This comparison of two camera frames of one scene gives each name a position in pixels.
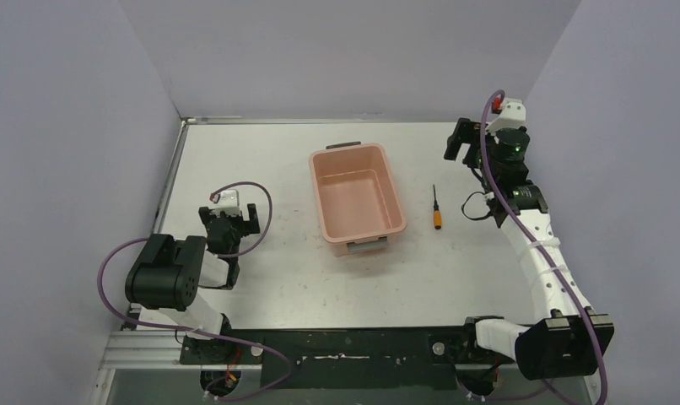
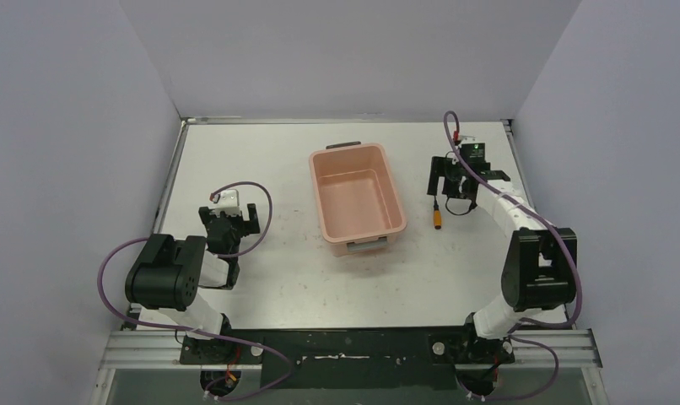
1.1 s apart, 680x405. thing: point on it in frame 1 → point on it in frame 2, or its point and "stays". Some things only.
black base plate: x=351 y=359 stays
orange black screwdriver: x=437 y=213 stays
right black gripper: x=467 y=132 → x=444 y=167
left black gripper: x=228 y=222 stays
